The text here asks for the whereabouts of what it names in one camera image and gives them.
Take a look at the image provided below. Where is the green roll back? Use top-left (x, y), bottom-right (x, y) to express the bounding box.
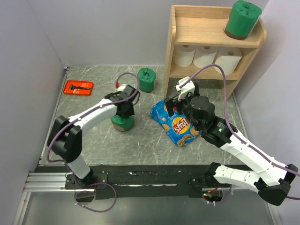
top-left (137, 67), bottom-right (156, 93)

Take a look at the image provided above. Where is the white paper towel roll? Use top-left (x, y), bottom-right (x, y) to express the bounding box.
top-left (193, 45), bottom-right (218, 68)
top-left (172, 45), bottom-right (195, 67)
top-left (215, 47), bottom-right (242, 75)

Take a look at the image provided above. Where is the green paper towel roll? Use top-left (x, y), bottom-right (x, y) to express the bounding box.
top-left (224, 0), bottom-right (262, 40)

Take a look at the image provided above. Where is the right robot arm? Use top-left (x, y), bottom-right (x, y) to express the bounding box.
top-left (164, 93), bottom-right (299, 206)

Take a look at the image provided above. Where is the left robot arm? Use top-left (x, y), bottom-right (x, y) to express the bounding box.
top-left (47, 84), bottom-right (140, 188)

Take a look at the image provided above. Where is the wooden two-tier shelf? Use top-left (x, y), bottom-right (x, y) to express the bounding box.
top-left (163, 4), bottom-right (268, 102)

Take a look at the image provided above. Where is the blue Lays chips bag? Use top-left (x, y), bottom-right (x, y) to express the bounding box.
top-left (150, 100), bottom-right (201, 147)

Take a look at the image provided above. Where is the orange razor package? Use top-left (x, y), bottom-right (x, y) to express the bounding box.
top-left (63, 80), bottom-right (94, 96)

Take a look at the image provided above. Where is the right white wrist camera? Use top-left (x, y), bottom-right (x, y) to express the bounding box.
top-left (175, 76), bottom-right (195, 101)

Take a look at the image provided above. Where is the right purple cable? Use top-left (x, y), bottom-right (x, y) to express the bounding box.
top-left (178, 64), bottom-right (300, 206)

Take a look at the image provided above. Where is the purple cable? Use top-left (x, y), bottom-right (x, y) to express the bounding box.
top-left (178, 64), bottom-right (300, 206)
top-left (46, 72), bottom-right (141, 213)

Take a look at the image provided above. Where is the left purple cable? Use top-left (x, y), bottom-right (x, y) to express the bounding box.
top-left (46, 72), bottom-right (141, 213)

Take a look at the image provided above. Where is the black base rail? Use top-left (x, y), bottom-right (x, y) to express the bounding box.
top-left (64, 164), bottom-right (255, 200)

